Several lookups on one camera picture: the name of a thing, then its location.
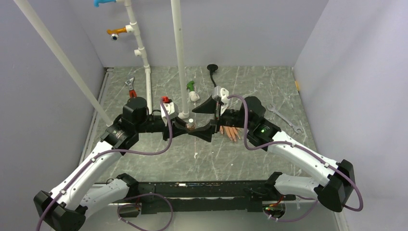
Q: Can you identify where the silver open-end wrench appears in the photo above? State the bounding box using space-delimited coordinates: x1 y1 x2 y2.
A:
267 104 303 134

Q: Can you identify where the green valve white fitting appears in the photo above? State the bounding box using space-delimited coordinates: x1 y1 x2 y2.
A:
186 80 200 103

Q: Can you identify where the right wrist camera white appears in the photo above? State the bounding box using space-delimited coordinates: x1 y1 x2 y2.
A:
212 86 229 107

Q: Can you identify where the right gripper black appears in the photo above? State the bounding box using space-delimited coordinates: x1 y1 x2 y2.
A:
188 94 253 142

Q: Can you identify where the glitter nail polish bottle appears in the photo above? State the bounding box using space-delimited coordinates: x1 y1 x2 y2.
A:
186 118 195 130

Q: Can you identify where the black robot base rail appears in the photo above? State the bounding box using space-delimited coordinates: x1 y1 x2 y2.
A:
115 173 297 216

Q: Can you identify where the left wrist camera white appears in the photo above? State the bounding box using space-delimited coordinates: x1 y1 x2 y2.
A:
160 96 179 126

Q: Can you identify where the orange tap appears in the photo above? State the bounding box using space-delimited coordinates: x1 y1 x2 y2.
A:
106 27 128 41

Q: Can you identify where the purple cable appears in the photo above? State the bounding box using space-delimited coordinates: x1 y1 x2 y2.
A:
36 100 173 231
227 94 364 212

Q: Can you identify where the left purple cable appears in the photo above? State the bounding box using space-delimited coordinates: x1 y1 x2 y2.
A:
36 100 173 231

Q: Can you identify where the red handled adjustable wrench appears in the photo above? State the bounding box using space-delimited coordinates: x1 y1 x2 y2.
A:
125 77 137 98

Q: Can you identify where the mannequin practice hand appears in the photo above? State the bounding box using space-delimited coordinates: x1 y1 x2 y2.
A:
219 126 241 142

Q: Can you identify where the white PVC pipe frame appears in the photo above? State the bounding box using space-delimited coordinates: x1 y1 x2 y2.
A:
116 0 190 119

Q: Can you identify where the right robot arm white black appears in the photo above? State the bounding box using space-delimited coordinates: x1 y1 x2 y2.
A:
193 96 363 212

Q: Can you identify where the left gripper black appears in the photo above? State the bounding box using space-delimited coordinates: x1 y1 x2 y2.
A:
135 115 190 141

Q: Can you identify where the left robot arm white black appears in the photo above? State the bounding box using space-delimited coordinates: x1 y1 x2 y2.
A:
34 97 187 231

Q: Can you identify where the white diagonal pole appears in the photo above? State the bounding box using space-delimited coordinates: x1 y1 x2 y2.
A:
15 0 113 126

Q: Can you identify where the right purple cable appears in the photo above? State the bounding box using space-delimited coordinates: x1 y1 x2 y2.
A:
227 94 364 212

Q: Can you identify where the black flexible hand stand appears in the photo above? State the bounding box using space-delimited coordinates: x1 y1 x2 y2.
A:
206 64 218 87

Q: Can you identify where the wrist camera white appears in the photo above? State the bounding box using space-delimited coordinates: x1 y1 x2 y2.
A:
160 96 179 126
212 86 229 107

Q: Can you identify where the blue tap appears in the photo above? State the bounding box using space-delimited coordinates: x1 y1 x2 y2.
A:
93 0 117 7

